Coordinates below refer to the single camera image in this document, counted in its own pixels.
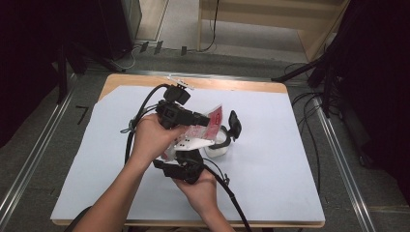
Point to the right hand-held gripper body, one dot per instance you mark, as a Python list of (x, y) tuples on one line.
[(190, 167)]

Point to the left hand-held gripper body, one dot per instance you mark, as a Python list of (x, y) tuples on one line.
[(174, 114)]

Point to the red and white spout pouch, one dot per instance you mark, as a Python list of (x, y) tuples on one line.
[(211, 127)]

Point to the person's right hand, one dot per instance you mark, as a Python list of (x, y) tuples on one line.
[(201, 193)]

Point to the person's left hand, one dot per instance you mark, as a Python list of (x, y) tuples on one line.
[(151, 138)]

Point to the wooden table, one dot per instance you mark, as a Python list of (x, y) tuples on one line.
[(232, 84)]

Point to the small black floor foot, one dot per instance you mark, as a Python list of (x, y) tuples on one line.
[(183, 50), (158, 47), (143, 46)]

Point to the white table mat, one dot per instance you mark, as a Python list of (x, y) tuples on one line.
[(274, 180)]

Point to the person's dark clothed knee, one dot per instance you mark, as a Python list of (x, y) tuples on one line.
[(75, 222)]

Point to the black cabinet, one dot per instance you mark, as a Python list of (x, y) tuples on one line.
[(116, 25)]

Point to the black metal stand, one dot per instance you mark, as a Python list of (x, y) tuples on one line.
[(63, 74), (327, 90)]

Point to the wooden shelf unit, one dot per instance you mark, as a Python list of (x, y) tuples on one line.
[(257, 16)]

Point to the dark curtain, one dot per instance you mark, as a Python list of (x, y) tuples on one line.
[(377, 96), (29, 64)]

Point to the metal floor rail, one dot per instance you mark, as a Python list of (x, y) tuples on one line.
[(35, 151), (341, 167), (219, 76)]

